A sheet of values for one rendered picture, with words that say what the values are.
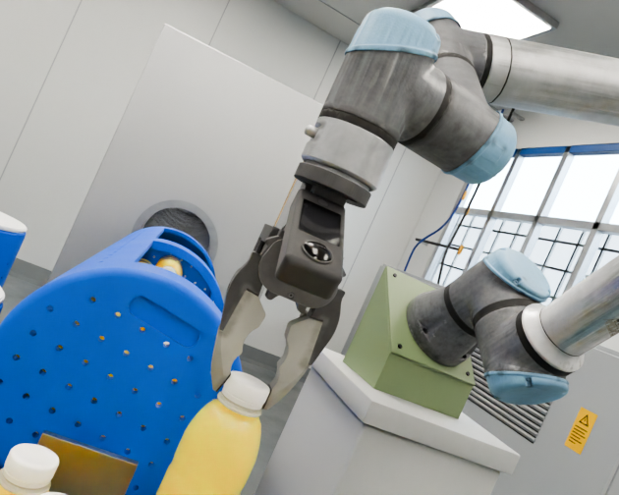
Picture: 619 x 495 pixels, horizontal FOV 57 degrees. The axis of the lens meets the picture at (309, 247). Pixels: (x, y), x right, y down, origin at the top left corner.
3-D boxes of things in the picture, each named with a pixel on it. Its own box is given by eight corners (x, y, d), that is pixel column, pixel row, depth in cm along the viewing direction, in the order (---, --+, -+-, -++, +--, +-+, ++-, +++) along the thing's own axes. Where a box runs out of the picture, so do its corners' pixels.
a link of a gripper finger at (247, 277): (249, 344, 51) (304, 263, 51) (251, 350, 49) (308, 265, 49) (204, 316, 50) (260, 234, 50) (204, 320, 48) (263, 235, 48)
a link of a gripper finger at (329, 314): (322, 364, 52) (346, 270, 52) (326, 369, 50) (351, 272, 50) (272, 354, 51) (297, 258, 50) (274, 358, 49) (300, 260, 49)
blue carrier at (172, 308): (175, 355, 151) (236, 265, 152) (152, 562, 66) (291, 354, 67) (79, 298, 145) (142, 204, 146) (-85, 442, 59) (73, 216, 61)
